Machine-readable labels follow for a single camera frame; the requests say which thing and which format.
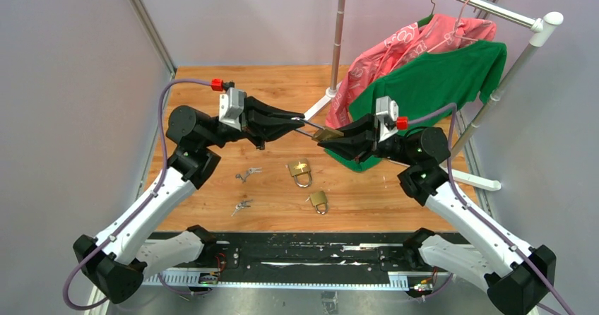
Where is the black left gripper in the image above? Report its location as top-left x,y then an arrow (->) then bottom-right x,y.
206,94 -> 309,152

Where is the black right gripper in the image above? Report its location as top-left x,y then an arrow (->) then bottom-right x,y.
317,114 -> 417,167

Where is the small brass padlock with key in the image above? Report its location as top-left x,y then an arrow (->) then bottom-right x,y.
292,117 -> 344,142

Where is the small key bunch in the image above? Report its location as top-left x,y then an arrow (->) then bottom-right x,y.
235,171 -> 251,183
247,167 -> 262,174

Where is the large brass padlock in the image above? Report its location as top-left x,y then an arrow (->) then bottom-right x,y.
309,191 -> 329,215

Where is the silver key ring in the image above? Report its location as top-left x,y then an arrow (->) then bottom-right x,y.
231,198 -> 254,218

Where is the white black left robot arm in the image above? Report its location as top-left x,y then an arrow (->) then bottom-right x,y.
73,97 -> 304,304

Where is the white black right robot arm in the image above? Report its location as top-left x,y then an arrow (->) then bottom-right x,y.
318,115 -> 557,314

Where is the small loose key bunch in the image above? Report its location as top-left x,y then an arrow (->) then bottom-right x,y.
247,167 -> 262,174

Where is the green t-shirt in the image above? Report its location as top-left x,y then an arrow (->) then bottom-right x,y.
324,40 -> 508,174

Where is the pink printed shirt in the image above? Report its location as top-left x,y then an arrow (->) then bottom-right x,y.
326,13 -> 497,128

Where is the metal clothes rack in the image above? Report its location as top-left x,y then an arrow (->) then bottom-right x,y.
297,0 -> 564,192

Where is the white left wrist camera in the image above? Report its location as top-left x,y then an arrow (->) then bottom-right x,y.
218,88 -> 246,131

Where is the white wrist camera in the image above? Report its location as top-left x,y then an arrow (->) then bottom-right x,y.
375,96 -> 399,142
218,88 -> 246,131

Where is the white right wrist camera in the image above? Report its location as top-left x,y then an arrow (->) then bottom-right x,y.
375,96 -> 399,142

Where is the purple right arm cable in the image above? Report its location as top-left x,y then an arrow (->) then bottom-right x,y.
396,102 -> 576,315

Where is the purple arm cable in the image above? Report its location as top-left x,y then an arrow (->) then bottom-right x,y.
62,78 -> 235,311
396,102 -> 576,315

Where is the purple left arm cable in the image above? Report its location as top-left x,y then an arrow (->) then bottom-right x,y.
62,78 -> 235,311

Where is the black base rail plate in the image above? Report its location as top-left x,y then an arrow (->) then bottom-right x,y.
170,230 -> 469,286

